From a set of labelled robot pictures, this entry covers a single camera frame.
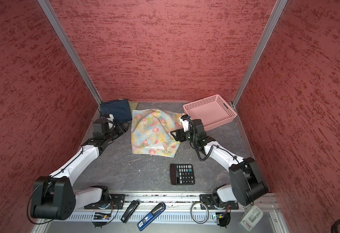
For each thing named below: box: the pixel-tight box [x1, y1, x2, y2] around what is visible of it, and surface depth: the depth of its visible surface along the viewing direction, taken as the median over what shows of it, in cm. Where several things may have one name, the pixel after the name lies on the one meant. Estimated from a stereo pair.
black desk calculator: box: [170, 163, 196, 186], surface depth 83 cm
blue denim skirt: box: [99, 99, 133, 123], surface depth 110 cm
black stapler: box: [120, 199, 140, 224], surface depth 70 cm
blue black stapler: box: [136, 202, 167, 232], surface depth 68 cm
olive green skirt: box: [127, 99, 139, 114], surface depth 119 cm
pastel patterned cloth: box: [131, 108, 184, 158], surface depth 102 cm
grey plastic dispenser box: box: [239, 205, 264, 232], surface depth 69 cm
